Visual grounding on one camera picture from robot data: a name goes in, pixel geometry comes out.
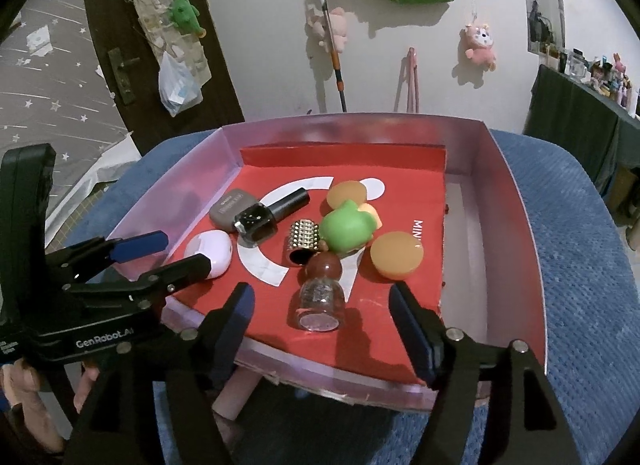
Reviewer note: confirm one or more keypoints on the glass bottle brown ball cap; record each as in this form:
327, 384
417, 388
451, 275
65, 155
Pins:
318, 305

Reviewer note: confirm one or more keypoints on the large orange round puck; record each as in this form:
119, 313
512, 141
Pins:
396, 255

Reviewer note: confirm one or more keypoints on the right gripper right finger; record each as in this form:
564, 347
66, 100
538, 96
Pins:
430, 351

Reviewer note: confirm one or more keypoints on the person left hand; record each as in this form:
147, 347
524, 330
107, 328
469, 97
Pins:
21, 385

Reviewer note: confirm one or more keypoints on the grey square earbud case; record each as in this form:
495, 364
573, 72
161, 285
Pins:
232, 203

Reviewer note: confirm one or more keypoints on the orange grey mop handle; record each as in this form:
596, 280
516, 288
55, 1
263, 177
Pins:
335, 57

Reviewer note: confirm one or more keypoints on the green yellow toy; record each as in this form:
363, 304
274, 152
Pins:
349, 227

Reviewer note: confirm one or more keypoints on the red paper liner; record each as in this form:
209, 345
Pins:
405, 184

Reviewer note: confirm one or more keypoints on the pink plush toy right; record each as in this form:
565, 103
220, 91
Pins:
479, 46

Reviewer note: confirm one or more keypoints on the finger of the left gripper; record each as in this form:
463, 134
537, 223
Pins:
102, 253
158, 283

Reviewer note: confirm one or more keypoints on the pink plush toy left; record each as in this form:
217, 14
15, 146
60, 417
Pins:
317, 25

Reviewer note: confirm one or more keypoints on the black nail polish bottle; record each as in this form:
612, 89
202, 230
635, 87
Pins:
259, 222

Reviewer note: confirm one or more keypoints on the pink cardboard box tray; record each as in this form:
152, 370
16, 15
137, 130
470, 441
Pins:
491, 281

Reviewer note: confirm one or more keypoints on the pink plush toy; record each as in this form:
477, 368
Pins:
317, 25
479, 46

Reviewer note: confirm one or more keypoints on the pink oval case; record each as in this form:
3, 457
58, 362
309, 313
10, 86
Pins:
216, 246

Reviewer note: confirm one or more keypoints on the purple nail polish bottle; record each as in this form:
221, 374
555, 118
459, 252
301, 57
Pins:
236, 392

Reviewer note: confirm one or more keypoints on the dark cloth covered table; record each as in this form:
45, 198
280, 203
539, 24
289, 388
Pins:
599, 133

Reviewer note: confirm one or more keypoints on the clear hanging organizer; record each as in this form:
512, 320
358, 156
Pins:
163, 36

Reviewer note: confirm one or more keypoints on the green plush toy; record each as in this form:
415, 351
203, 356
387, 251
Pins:
184, 15

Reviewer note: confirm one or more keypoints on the small orange round puck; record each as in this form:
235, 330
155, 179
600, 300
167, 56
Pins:
346, 190

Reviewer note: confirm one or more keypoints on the white plastic bag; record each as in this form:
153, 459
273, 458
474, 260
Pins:
179, 90

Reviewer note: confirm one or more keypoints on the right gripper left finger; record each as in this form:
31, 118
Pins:
221, 333

